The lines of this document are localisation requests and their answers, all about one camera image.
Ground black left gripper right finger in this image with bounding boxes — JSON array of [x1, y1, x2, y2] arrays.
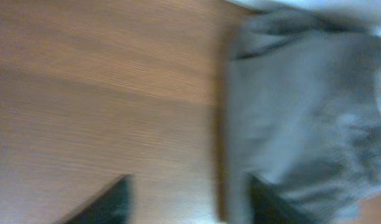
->
[[249, 175, 314, 224]]

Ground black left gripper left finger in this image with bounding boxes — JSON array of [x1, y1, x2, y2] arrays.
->
[[58, 175, 133, 224]]

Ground grey shorts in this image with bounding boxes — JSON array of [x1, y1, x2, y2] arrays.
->
[[224, 8, 381, 223]]

